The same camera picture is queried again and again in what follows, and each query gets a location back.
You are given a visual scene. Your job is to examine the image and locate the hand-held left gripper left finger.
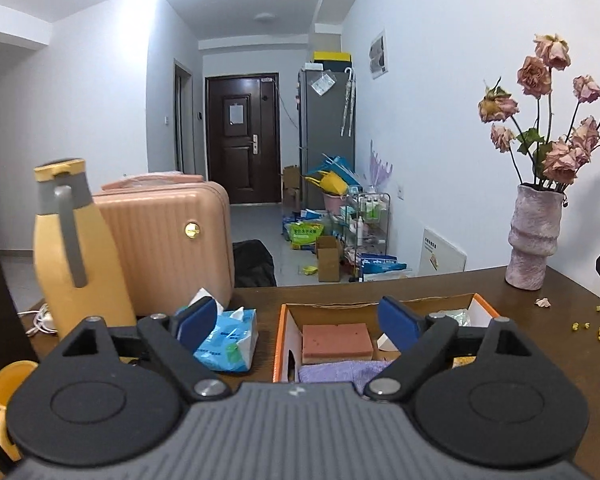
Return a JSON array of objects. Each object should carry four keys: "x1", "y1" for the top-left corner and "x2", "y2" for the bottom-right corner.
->
[{"x1": 35, "y1": 296, "x2": 232, "y2": 402}]

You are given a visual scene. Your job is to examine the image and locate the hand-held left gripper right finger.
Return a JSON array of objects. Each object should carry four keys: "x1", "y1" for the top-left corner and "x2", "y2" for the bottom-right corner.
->
[{"x1": 362, "y1": 295, "x2": 563, "y2": 403}]

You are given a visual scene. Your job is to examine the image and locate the purple cloth pouch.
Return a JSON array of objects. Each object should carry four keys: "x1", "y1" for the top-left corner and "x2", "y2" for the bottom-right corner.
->
[{"x1": 297, "y1": 360, "x2": 396, "y2": 393}]

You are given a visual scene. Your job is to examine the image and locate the orange cardboard box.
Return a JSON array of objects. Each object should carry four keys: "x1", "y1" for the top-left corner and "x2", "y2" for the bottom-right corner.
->
[{"x1": 271, "y1": 292, "x2": 503, "y2": 385}]

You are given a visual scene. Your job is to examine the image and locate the blue tissue pack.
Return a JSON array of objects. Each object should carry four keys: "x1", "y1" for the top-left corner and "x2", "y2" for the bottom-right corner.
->
[{"x1": 172, "y1": 287, "x2": 259, "y2": 375}]

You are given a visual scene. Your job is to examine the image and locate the blue packs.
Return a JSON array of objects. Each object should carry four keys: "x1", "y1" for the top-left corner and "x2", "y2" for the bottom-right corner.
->
[{"x1": 357, "y1": 255, "x2": 413, "y2": 282}]

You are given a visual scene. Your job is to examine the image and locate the pink sponge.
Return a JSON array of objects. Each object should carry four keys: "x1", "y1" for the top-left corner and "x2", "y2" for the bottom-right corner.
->
[{"x1": 301, "y1": 322, "x2": 374, "y2": 366}]

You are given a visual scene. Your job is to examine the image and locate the black bag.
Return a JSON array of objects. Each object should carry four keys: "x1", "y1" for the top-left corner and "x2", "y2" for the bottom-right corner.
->
[{"x1": 232, "y1": 240, "x2": 277, "y2": 288}]

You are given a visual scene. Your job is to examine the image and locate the white flat panel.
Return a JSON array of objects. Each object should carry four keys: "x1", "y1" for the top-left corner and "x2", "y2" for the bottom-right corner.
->
[{"x1": 420, "y1": 227, "x2": 468, "y2": 277}]

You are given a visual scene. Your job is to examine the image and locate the pink textured vase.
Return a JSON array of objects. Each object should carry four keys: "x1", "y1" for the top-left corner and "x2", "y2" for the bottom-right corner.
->
[{"x1": 505, "y1": 183, "x2": 564, "y2": 291}]

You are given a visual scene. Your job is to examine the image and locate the pink suitcase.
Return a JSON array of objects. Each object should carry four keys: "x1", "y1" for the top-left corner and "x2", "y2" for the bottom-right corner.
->
[{"x1": 92, "y1": 172, "x2": 237, "y2": 318}]

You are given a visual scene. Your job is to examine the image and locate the open cardboard box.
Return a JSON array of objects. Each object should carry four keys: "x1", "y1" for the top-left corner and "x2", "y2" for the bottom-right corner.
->
[{"x1": 316, "y1": 236, "x2": 343, "y2": 282}]

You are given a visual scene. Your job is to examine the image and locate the dried pink roses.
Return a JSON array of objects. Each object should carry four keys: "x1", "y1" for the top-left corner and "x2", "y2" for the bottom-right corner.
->
[{"x1": 477, "y1": 33, "x2": 600, "y2": 193}]

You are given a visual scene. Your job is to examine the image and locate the green and yellow bag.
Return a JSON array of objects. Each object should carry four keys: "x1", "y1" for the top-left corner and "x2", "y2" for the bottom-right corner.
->
[{"x1": 289, "y1": 221, "x2": 326, "y2": 252}]

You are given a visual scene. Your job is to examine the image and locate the yellow thermos jug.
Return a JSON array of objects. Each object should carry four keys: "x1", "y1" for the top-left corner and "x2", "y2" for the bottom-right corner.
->
[{"x1": 32, "y1": 158, "x2": 138, "y2": 338}]

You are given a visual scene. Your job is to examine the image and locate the blue and yellow bag pile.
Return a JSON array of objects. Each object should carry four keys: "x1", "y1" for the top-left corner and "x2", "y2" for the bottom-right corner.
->
[{"x1": 305, "y1": 152, "x2": 362, "y2": 196}]

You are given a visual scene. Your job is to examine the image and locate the tall cardboard box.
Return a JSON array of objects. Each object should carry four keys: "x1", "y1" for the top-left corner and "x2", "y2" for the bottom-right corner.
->
[{"x1": 282, "y1": 165, "x2": 303, "y2": 211}]

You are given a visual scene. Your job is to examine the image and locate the dark brown door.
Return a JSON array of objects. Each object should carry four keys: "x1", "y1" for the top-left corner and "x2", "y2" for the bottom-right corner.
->
[{"x1": 205, "y1": 74, "x2": 281, "y2": 206}]

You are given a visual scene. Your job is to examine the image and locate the side doorway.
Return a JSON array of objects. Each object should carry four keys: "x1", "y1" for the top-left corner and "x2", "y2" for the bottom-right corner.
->
[{"x1": 174, "y1": 59, "x2": 196, "y2": 175}]

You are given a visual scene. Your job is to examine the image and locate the yellow mug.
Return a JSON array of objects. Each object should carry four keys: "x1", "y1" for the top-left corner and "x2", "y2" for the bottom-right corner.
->
[{"x1": 0, "y1": 360, "x2": 38, "y2": 462}]

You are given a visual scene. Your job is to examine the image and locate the grey refrigerator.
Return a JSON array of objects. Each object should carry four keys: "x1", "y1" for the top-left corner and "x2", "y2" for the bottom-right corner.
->
[{"x1": 297, "y1": 66, "x2": 356, "y2": 198}]

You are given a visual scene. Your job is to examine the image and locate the white hanging umbrella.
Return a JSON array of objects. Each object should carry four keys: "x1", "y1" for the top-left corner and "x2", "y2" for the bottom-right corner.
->
[{"x1": 341, "y1": 67, "x2": 356, "y2": 137}]

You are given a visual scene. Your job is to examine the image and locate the yellow and black box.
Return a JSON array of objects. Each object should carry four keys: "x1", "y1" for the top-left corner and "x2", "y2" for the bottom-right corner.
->
[{"x1": 313, "y1": 51, "x2": 353, "y2": 72}]

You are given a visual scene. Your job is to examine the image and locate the wire storage cart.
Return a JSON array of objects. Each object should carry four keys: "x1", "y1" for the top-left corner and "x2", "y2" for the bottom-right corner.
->
[{"x1": 340, "y1": 191, "x2": 391, "y2": 281}]

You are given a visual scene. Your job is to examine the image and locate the white cable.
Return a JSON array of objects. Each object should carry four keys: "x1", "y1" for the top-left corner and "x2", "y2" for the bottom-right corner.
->
[{"x1": 17, "y1": 302, "x2": 56, "y2": 336}]

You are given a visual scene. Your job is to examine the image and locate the purple wall decoration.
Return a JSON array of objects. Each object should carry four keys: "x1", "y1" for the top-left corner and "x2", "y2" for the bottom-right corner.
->
[{"x1": 369, "y1": 140, "x2": 395, "y2": 188}]

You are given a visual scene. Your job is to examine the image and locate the wall panel picture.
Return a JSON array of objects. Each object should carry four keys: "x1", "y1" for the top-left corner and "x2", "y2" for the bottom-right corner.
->
[{"x1": 369, "y1": 30, "x2": 390, "y2": 80}]

